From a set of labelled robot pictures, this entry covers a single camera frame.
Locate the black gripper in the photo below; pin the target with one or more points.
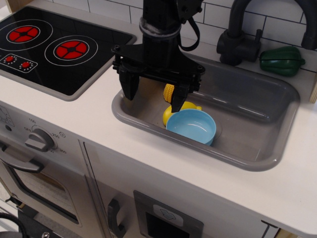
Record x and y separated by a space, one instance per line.
159 60

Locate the yellow toy corn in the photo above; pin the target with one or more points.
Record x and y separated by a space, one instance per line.
168 92

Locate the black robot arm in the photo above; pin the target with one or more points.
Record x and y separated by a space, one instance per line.
162 19

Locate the light blue plastic bowl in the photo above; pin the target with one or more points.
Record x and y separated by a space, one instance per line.
193 124

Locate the grey toy sink basin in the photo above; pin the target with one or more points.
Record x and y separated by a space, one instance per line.
253 114

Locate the dark grey toy faucet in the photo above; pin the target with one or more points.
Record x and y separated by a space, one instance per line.
234 47

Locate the black toy stovetop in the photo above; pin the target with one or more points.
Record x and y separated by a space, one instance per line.
56 54

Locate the grey oven knob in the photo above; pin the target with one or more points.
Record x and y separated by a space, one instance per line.
39 140

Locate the green toy bell pepper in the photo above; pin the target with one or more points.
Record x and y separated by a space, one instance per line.
284 61

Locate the grey dispenser panel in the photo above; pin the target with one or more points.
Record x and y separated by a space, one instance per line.
158 220

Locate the toy oven door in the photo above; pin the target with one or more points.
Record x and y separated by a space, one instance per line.
57 192

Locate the grey cabinet door handle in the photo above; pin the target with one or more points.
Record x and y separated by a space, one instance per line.
118 230

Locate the grey oven door handle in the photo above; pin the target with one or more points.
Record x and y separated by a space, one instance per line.
31 166

